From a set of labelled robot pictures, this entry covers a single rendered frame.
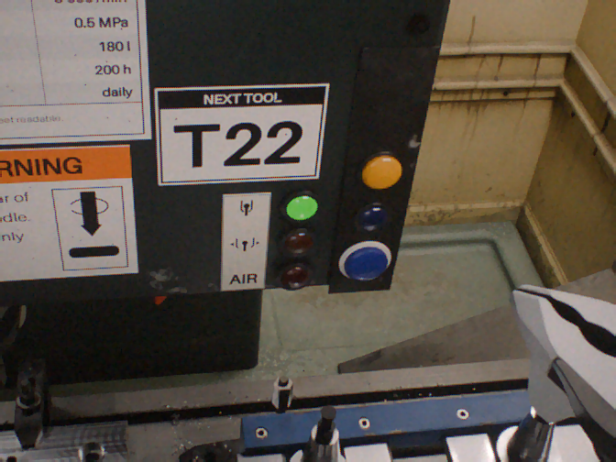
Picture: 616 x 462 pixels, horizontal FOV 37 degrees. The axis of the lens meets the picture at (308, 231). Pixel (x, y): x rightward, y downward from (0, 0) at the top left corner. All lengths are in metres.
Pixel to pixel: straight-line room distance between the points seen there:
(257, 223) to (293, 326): 1.32
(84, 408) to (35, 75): 0.93
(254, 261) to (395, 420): 0.41
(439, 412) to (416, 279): 1.06
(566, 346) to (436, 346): 1.27
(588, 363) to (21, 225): 0.34
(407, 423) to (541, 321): 0.50
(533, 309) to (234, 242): 0.20
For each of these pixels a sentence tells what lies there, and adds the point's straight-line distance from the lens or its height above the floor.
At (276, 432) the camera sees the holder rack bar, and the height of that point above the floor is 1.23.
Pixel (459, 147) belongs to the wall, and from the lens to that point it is 1.99.
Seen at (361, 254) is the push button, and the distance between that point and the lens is 0.61.
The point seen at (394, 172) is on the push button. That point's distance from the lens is 0.57.
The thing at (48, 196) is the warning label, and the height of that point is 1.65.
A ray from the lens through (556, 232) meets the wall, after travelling 2.02.
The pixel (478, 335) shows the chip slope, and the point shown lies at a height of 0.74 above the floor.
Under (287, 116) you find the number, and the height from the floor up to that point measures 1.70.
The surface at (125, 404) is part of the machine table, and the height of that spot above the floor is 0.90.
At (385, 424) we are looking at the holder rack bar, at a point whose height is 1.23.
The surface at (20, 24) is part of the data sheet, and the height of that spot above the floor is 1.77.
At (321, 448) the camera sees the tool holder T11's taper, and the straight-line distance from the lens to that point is 0.88.
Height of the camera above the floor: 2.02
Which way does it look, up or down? 43 degrees down
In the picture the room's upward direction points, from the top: 6 degrees clockwise
